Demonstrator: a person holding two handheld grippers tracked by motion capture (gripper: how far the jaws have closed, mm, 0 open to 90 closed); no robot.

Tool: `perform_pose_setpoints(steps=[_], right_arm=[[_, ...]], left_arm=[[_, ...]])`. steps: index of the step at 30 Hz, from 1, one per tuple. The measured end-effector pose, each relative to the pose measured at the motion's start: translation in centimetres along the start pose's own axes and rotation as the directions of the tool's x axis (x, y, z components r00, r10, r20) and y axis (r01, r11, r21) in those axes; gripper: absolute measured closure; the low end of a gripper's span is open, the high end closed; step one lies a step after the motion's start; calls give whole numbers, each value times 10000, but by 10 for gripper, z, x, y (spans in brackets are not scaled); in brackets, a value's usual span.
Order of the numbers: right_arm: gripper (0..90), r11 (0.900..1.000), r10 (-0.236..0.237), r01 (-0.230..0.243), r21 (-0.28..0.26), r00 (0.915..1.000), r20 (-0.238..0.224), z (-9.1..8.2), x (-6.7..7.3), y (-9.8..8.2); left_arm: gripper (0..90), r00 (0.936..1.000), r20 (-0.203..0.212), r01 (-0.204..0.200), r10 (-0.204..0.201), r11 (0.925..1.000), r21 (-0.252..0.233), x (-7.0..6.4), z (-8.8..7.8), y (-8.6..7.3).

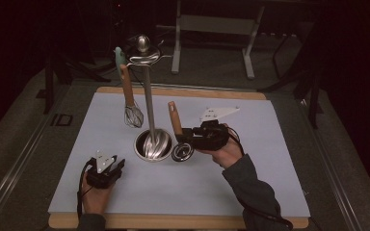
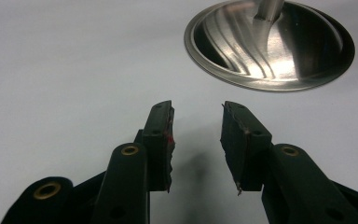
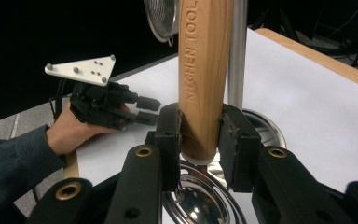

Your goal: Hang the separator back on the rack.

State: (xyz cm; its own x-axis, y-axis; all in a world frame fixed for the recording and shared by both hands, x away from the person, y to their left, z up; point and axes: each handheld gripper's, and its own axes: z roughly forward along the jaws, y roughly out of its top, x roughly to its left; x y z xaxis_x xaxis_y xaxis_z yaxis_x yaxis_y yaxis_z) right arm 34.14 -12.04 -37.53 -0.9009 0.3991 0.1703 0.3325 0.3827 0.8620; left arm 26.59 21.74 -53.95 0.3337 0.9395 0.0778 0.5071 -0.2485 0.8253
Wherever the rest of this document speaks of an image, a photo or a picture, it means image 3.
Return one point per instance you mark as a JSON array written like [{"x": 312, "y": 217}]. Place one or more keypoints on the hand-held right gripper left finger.
[{"x": 143, "y": 180}]

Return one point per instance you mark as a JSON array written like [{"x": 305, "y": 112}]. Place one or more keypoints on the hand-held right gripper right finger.
[{"x": 270, "y": 183}]

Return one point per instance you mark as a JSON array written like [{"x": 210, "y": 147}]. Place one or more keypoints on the steel utensil rack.
[{"x": 238, "y": 56}]

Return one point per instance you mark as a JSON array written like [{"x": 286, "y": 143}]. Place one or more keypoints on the white paper table sheet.
[{"x": 307, "y": 124}]

